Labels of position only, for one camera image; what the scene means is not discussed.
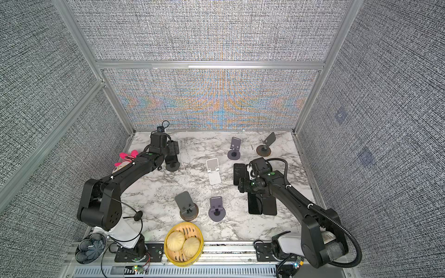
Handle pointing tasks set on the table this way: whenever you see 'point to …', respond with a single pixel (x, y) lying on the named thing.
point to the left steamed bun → (175, 240)
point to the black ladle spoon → (137, 216)
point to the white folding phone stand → (213, 170)
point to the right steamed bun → (191, 247)
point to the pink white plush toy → (126, 159)
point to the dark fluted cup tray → (90, 248)
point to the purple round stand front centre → (216, 212)
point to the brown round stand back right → (263, 150)
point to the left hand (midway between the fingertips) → (169, 144)
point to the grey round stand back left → (172, 163)
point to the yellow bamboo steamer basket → (178, 258)
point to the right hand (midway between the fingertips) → (246, 186)
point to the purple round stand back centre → (234, 153)
